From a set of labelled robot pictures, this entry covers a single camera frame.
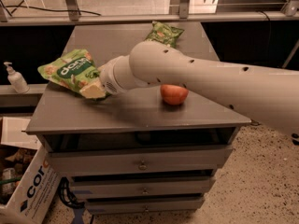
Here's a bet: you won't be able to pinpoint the green rice chip bag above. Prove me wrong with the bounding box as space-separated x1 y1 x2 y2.
37 49 100 96

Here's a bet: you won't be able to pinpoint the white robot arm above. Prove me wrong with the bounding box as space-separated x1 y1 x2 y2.
79 41 299 139

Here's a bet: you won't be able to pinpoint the white cardboard box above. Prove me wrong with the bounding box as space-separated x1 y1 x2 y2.
0 117 60 224

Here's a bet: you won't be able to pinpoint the green jalapeno chip bag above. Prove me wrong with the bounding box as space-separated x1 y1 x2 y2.
146 21 184 48

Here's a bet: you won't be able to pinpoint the black cables under cabinet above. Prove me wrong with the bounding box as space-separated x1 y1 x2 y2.
57 176 86 210

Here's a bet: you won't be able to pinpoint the red apple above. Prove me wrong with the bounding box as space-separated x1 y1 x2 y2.
160 85 189 105

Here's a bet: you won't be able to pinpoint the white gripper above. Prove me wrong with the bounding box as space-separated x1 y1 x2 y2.
79 57 126 99

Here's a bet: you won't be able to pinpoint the black cable on ledge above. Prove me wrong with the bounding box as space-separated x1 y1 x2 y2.
0 0 102 17

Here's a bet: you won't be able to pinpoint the grey drawer cabinet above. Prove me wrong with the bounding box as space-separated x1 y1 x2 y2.
25 21 252 216

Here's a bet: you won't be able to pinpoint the white pump bottle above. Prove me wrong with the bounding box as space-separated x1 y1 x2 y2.
4 62 29 93

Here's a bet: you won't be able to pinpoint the metal window frame rail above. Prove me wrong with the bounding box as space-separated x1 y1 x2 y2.
0 0 299 26

